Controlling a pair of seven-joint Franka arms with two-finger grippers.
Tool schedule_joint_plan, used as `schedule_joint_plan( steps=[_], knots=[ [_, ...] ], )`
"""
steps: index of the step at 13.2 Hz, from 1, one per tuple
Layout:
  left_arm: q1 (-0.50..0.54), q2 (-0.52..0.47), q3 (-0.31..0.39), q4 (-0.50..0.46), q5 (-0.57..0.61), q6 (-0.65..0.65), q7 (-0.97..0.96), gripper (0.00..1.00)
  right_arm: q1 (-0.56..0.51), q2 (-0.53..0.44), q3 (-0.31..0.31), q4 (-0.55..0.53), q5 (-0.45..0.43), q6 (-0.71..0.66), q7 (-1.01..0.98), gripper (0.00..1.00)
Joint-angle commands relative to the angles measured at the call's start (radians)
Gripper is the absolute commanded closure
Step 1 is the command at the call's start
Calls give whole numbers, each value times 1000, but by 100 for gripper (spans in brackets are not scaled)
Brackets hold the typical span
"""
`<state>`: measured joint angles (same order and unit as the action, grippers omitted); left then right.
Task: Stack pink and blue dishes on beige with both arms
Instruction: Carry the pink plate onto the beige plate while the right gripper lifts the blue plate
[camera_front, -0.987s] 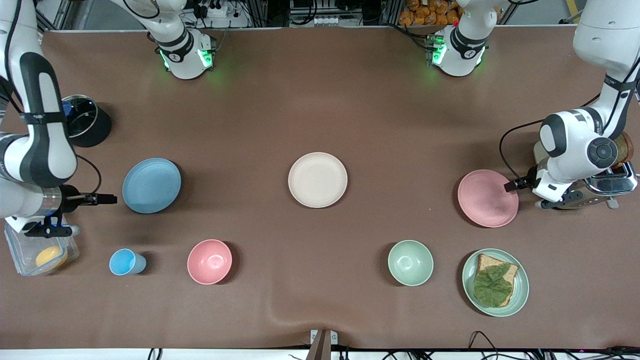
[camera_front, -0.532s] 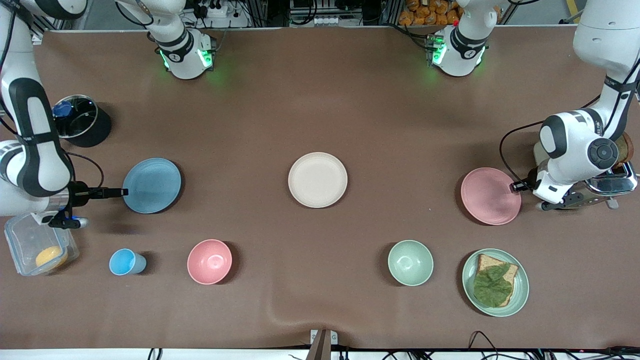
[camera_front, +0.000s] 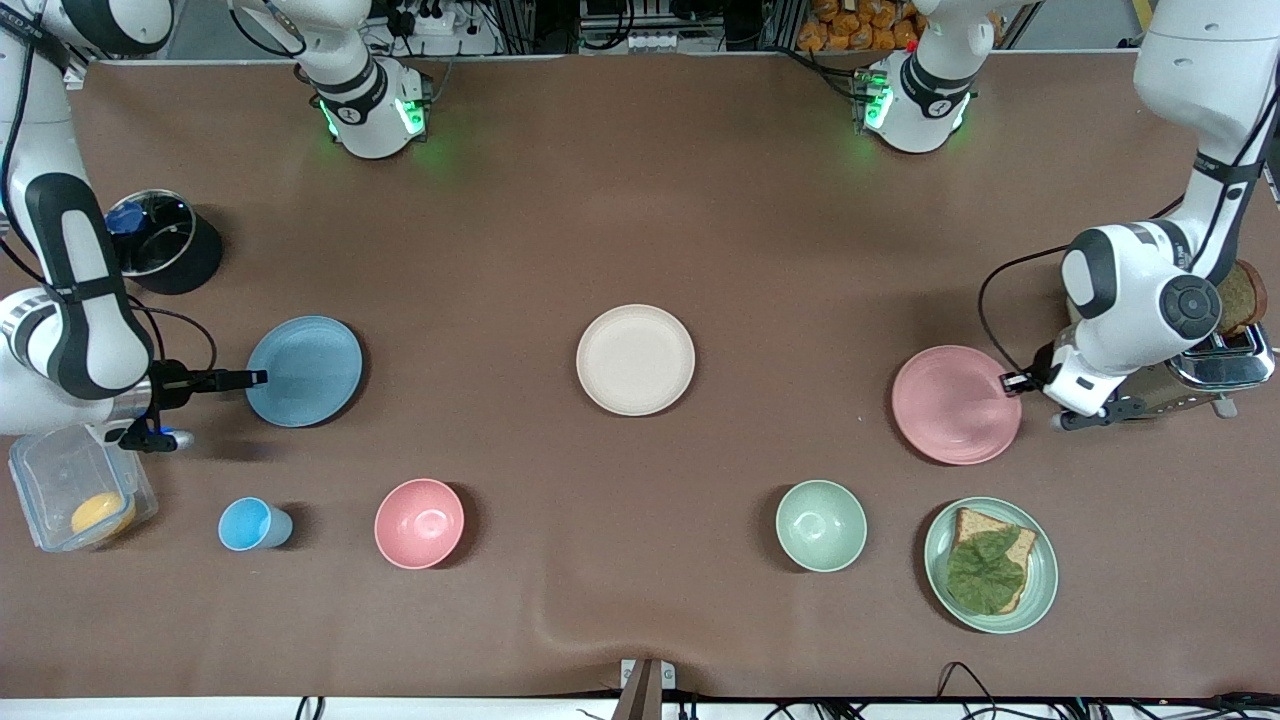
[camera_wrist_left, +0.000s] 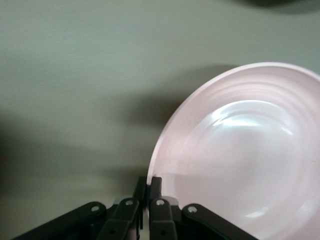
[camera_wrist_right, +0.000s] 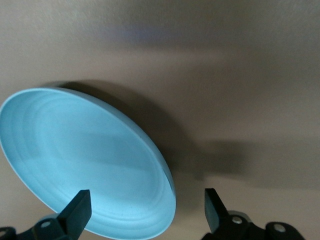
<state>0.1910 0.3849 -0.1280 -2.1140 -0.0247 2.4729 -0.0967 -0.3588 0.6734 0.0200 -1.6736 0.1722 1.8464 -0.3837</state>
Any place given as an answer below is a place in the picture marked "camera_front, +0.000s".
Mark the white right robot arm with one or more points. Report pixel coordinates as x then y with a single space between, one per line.
75 330

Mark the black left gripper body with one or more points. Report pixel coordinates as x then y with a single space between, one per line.
1040 370

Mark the blue cup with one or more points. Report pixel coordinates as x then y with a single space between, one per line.
250 525

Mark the white socket block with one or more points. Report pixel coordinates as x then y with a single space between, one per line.
652 42

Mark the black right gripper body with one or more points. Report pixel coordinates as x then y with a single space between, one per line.
177 382

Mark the yellow round food piece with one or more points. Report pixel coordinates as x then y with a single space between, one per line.
102 514

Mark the beige plate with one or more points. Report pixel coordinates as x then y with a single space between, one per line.
635 360

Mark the bag of orange rolls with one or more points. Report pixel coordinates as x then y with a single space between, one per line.
855 25

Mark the pink plate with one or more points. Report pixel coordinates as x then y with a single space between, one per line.
955 405

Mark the glass lid blue knob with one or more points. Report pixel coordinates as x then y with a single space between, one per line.
160 240

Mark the white power strip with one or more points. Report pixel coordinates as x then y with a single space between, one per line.
432 18

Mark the bread slice under lettuce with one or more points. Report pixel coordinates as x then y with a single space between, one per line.
975 523

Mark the clear plastic container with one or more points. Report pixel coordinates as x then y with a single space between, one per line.
60 480

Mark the brown table cover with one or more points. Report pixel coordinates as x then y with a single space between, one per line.
700 600

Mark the green plate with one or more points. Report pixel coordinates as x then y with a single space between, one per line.
1040 590

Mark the pink bowl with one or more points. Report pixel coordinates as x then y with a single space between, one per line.
419 523

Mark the beige chrome toaster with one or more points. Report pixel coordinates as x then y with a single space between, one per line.
1225 368

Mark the brown toast slice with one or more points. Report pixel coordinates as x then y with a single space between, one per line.
1243 298

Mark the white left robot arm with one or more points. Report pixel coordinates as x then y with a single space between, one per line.
1130 300

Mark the green bowl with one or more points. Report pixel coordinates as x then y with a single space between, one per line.
821 526

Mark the green lettuce leaf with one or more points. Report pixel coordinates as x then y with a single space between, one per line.
985 575

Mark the blue plate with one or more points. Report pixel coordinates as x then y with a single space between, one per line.
310 371

